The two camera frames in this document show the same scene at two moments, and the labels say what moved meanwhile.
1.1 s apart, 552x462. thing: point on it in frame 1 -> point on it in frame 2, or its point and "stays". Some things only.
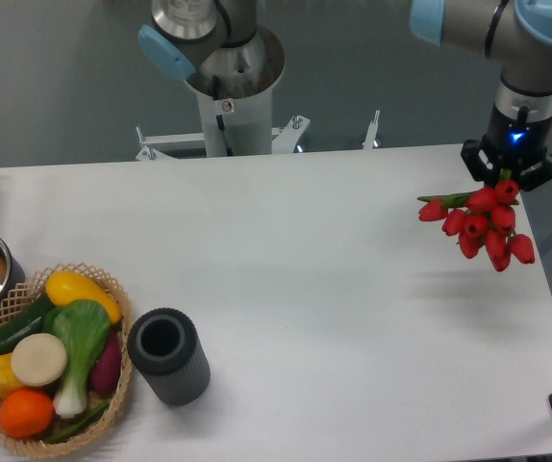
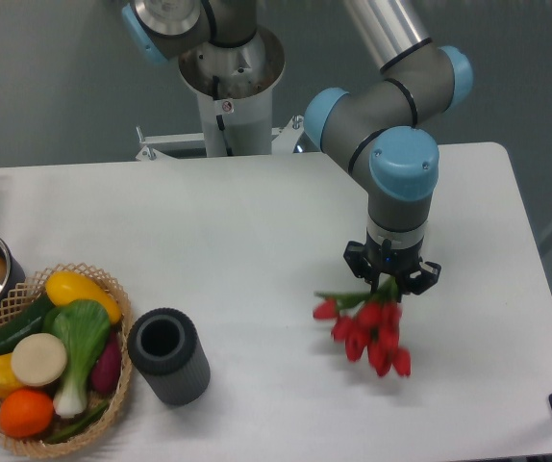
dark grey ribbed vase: x=163 y=344 stays
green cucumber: x=2 y=342 stays
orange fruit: x=26 y=413 stays
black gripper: x=515 y=141 -> x=392 y=262
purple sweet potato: x=106 y=371 stays
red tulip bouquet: x=482 y=218 -> x=369 y=324
